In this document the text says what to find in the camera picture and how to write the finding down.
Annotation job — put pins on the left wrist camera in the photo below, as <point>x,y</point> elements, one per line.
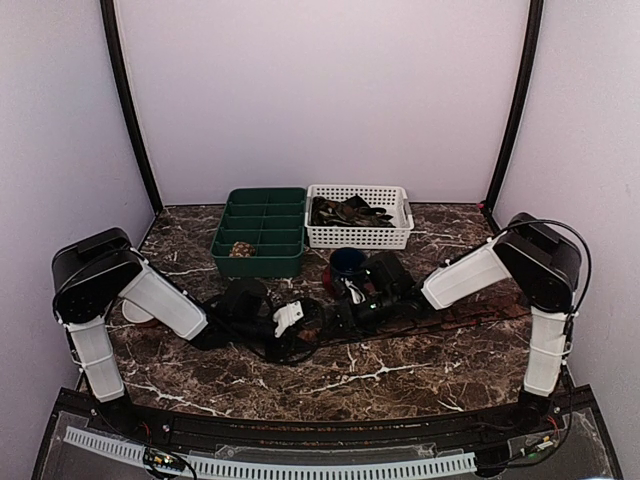
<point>248,309</point>

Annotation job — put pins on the black frame post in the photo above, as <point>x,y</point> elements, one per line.
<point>119,71</point>
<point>526,64</point>

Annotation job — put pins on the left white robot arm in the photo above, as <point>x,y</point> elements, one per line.
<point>93,274</point>

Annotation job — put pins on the right black frame post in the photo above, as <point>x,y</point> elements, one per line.
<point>526,64</point>

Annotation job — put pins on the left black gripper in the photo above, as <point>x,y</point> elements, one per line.
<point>282,342</point>

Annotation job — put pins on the rolled brown tie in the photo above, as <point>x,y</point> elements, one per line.
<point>242,250</point>

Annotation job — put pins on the brown red floral tie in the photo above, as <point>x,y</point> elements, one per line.
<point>411,319</point>

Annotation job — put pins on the green compartment tray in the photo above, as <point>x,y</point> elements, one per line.
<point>272,220</point>

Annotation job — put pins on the black front rail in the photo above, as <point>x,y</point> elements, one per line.
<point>168,428</point>

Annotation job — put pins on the left black frame post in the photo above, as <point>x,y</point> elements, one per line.
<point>119,71</point>

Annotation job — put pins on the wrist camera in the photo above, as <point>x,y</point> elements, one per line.
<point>381,277</point>
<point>248,309</point>

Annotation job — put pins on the camouflage ties pile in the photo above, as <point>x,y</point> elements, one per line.
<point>354,212</point>

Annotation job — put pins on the red floral saucer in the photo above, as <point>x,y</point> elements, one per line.
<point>328,283</point>

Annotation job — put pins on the white orange bowl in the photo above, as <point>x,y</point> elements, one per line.
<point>134,314</point>

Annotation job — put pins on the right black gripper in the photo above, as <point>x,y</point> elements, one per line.
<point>345,314</point>

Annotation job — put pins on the white plastic basket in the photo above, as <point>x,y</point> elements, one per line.
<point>391,198</point>

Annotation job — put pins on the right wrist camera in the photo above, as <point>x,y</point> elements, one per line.
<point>381,277</point>

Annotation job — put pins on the blue enamel mug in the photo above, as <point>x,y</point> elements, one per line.
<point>347,264</point>

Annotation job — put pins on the white cable duct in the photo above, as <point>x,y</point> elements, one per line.
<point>236,462</point>

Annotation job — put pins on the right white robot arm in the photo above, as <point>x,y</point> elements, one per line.
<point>552,271</point>

